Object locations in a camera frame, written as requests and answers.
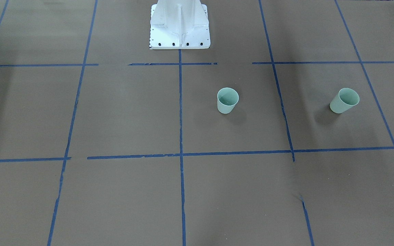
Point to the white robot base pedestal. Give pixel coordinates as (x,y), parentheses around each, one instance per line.
(179,24)

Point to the light green cup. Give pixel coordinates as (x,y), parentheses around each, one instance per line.
(345,99)
(227,98)

